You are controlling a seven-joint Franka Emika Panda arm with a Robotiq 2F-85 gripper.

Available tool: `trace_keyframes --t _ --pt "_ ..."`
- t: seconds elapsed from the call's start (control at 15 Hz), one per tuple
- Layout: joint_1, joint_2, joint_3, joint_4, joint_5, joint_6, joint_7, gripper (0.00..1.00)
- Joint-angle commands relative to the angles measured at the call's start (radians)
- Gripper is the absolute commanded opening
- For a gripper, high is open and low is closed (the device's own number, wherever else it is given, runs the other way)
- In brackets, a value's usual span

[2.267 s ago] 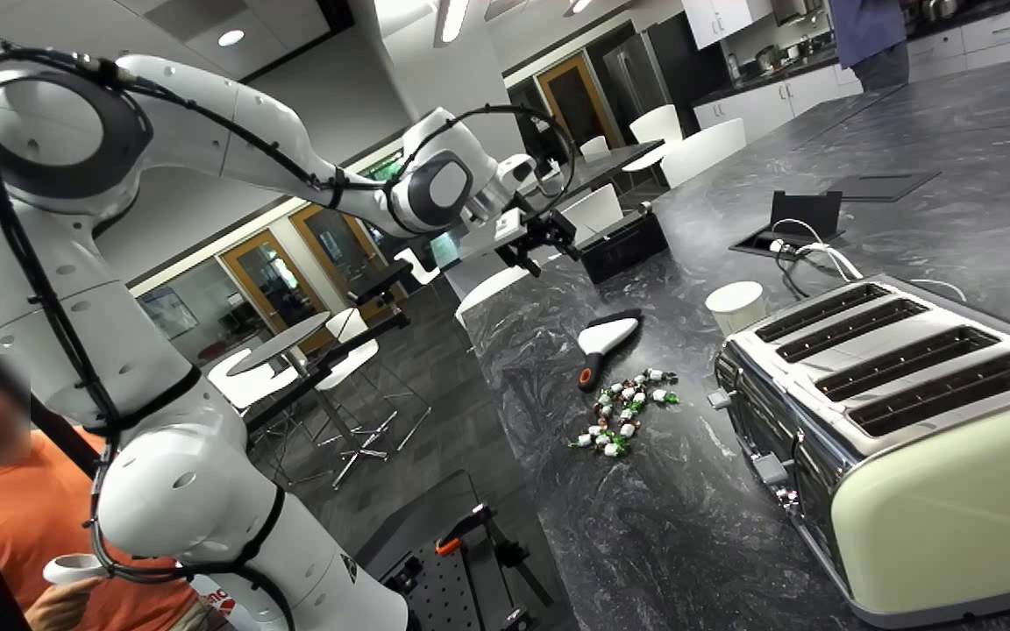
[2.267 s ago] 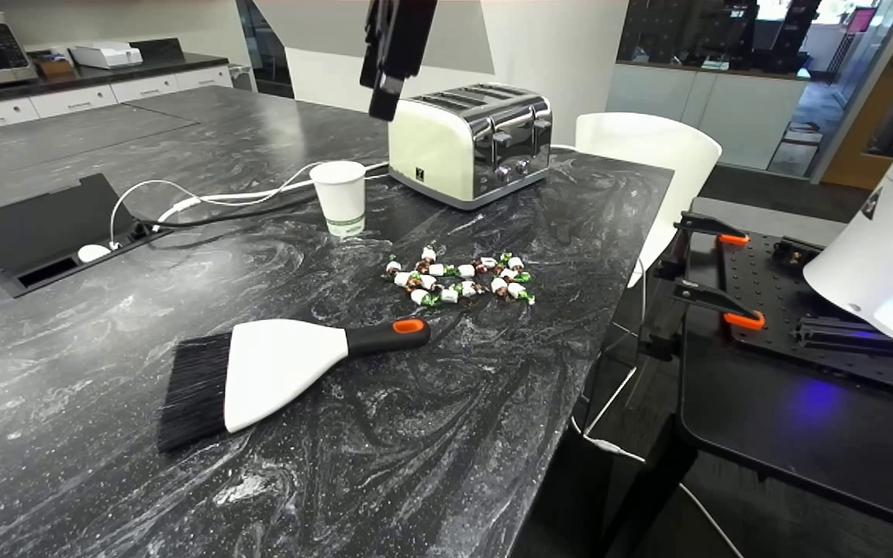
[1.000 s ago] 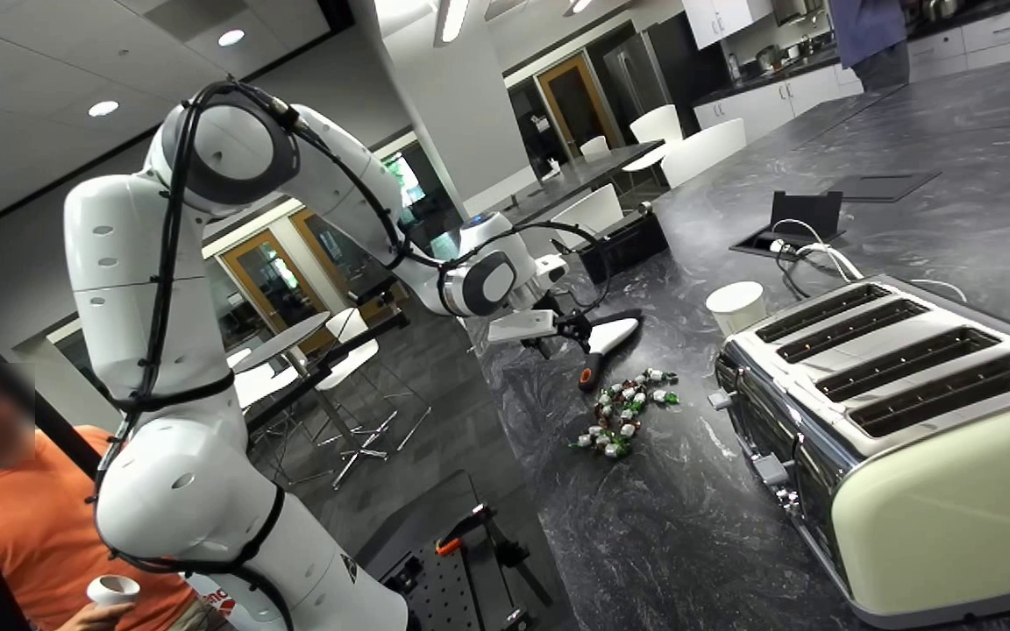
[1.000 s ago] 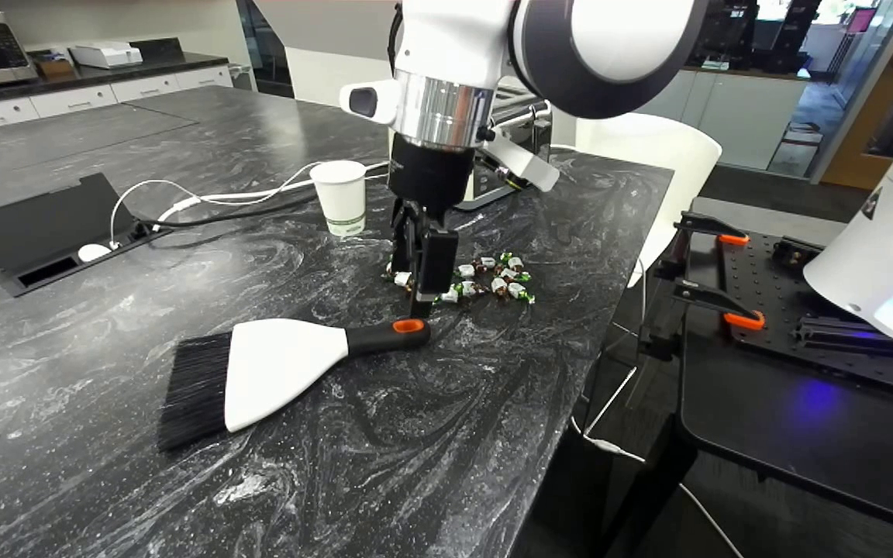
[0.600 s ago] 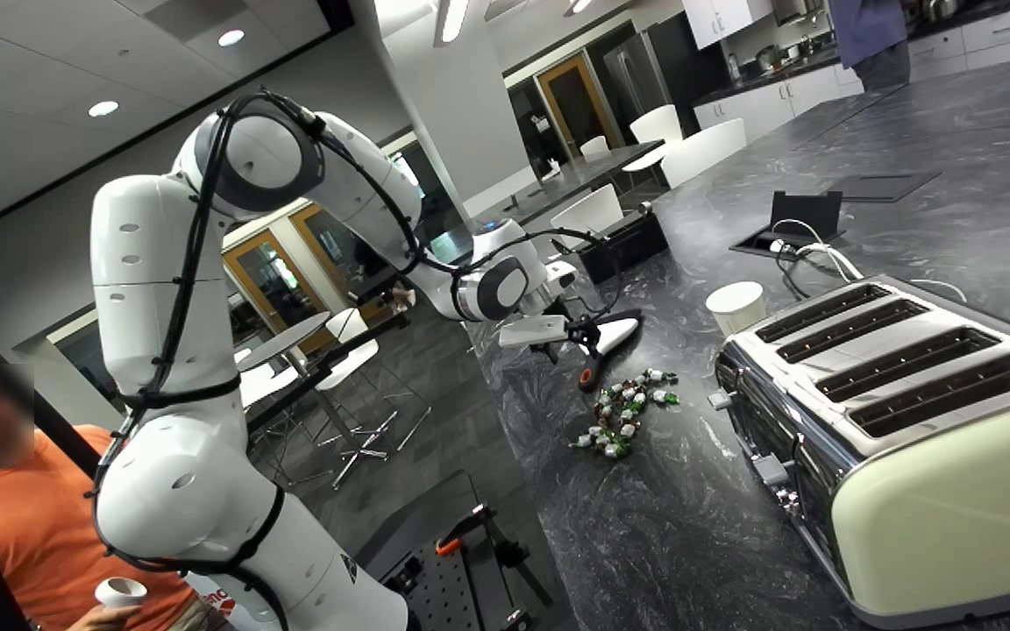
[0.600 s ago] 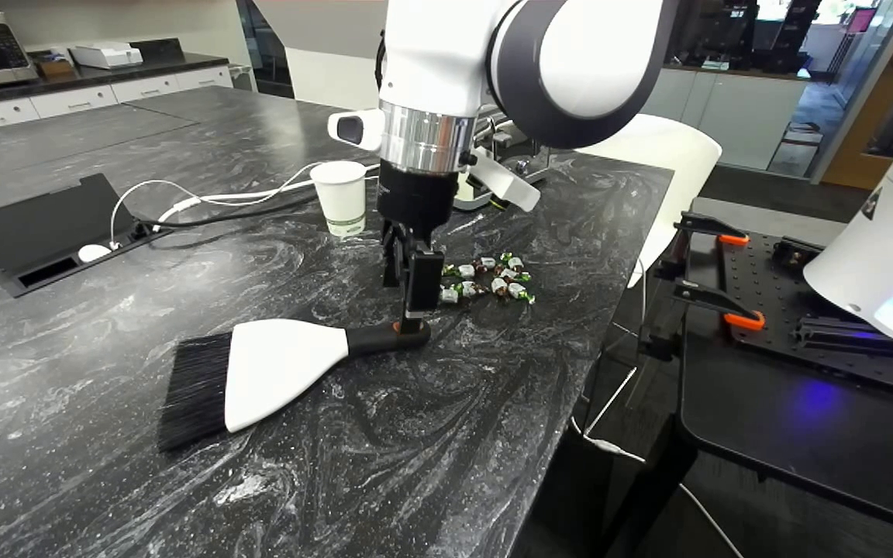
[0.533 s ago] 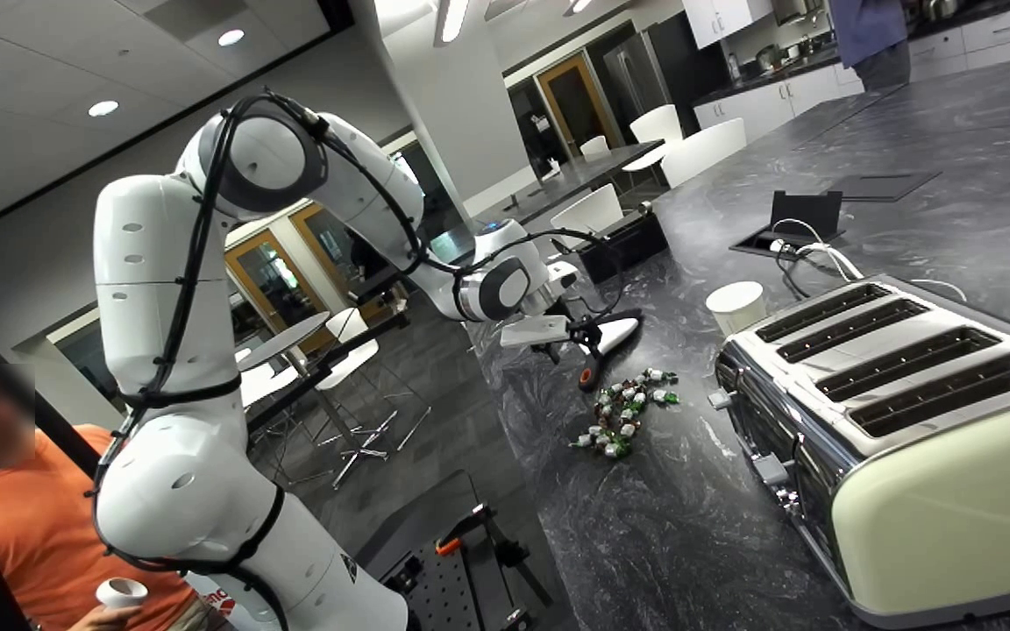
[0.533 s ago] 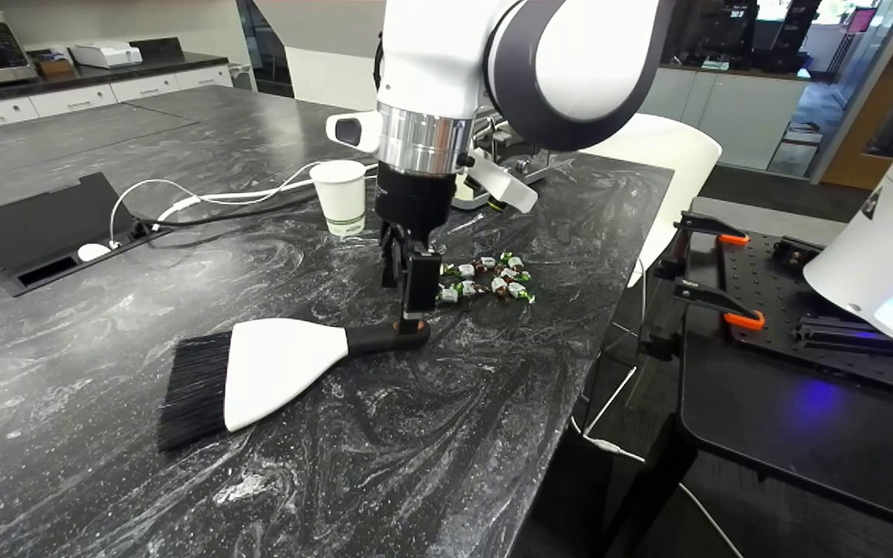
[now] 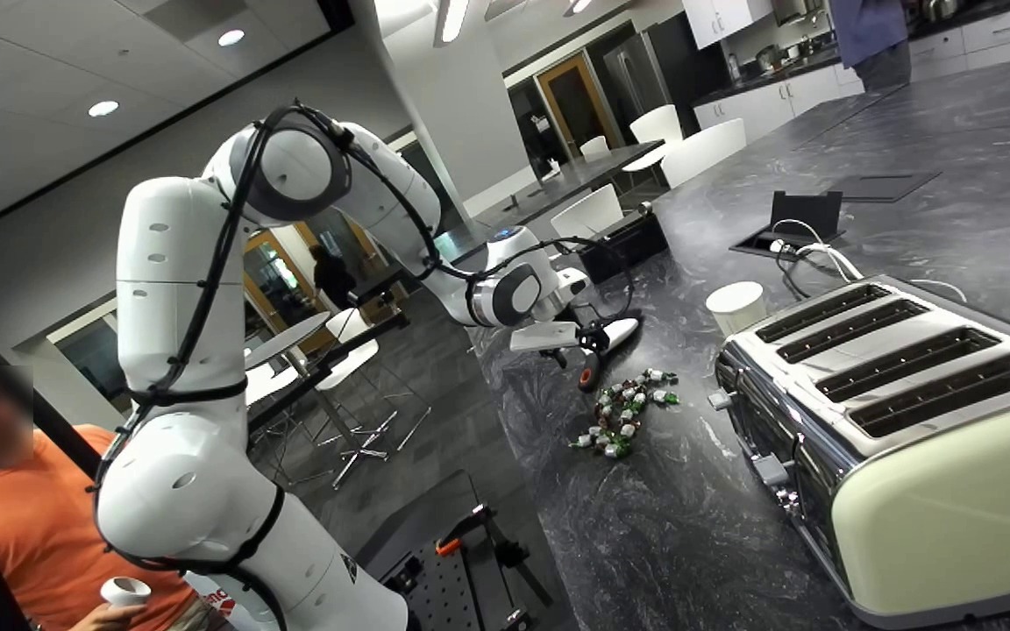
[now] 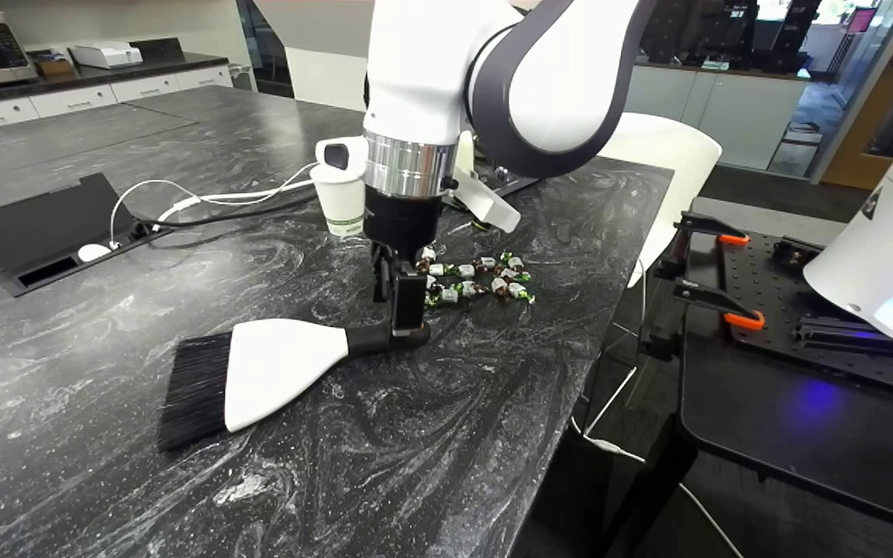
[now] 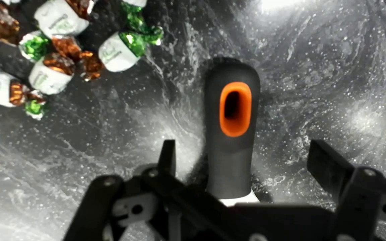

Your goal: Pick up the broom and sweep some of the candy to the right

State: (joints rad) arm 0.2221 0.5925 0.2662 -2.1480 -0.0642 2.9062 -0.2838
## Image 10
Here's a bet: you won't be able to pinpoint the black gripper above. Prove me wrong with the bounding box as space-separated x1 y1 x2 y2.
362 185 446 336

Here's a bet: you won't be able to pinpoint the white paper cup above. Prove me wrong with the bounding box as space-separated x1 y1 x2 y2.
309 134 371 242

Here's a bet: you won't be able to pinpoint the white plastic chair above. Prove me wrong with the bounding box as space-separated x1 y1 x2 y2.
595 107 726 291

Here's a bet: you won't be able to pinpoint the white plug adapter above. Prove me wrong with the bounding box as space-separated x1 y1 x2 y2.
76 240 117 266

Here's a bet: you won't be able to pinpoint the orange black clamp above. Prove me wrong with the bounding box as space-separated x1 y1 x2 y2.
676 212 758 250
670 275 771 338

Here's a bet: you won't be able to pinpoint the white kitchen counter cabinets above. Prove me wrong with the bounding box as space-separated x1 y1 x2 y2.
0 59 237 140

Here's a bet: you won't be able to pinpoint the white countertop appliance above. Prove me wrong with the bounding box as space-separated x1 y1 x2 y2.
67 38 150 72

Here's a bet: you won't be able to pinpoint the black breadboard robot table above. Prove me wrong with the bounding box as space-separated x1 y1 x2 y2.
612 194 893 539

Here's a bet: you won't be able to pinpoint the wooden door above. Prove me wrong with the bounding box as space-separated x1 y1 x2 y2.
819 0 893 194

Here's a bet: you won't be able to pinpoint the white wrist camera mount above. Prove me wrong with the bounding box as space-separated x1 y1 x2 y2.
449 165 523 240

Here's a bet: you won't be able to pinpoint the black power cable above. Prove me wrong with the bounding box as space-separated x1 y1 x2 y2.
135 185 323 240

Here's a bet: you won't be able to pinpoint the white power cable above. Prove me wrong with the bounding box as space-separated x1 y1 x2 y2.
106 161 323 247

